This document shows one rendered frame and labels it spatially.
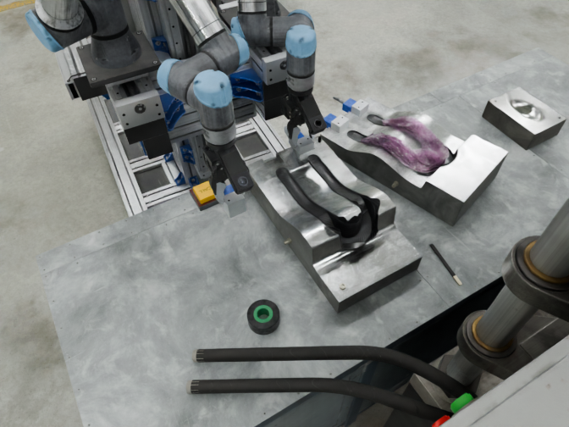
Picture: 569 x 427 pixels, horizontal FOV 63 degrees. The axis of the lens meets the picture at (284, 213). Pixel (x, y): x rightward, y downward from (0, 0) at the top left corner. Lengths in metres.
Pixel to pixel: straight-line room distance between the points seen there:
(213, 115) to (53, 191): 1.89
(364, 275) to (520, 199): 0.59
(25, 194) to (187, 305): 1.78
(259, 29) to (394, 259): 0.69
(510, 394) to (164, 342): 0.89
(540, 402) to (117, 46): 1.40
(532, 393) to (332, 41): 3.32
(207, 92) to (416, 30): 3.01
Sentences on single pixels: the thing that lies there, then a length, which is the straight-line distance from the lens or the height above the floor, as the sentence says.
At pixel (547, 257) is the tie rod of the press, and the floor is 1.33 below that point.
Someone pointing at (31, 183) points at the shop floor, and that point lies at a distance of 2.90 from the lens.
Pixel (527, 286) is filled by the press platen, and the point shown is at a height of 1.28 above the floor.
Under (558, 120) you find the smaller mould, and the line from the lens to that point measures 1.77.
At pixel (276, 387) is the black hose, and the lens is 1.06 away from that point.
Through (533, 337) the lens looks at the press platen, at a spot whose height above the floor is 1.04.
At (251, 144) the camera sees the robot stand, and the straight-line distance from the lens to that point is 2.44.
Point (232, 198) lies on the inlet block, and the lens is 1.20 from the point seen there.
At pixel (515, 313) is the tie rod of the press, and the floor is 1.18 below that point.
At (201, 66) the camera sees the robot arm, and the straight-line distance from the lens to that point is 1.08.
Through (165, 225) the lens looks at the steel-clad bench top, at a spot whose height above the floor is 0.80.
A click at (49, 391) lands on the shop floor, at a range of 2.18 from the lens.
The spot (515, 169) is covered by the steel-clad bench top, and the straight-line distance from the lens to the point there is 1.64.
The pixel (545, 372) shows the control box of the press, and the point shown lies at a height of 1.47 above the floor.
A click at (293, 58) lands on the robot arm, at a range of 1.22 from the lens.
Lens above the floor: 1.87
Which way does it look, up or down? 51 degrees down
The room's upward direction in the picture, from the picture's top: 1 degrees counter-clockwise
